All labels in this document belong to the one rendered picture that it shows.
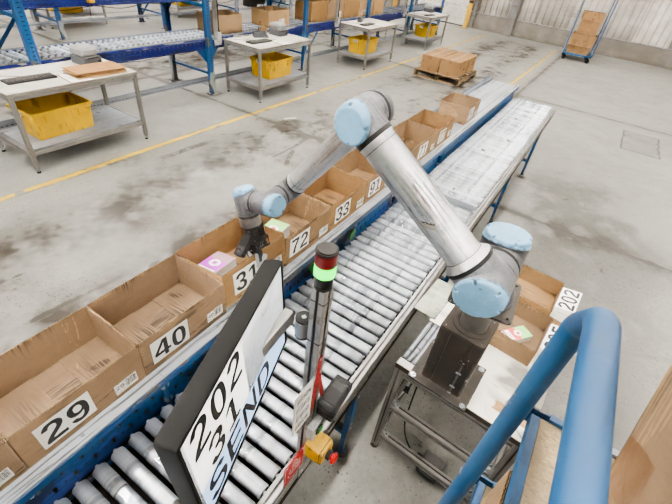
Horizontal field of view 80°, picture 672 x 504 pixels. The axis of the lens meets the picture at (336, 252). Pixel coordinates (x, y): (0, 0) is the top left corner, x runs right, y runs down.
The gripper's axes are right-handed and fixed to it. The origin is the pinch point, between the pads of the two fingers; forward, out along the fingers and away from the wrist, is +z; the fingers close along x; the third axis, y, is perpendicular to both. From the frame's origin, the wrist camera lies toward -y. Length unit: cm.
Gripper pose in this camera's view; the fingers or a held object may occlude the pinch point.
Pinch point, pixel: (257, 267)
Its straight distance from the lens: 178.9
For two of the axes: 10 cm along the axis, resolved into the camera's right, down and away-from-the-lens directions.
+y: 5.4, -4.8, 6.9
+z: 0.9, 8.5, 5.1
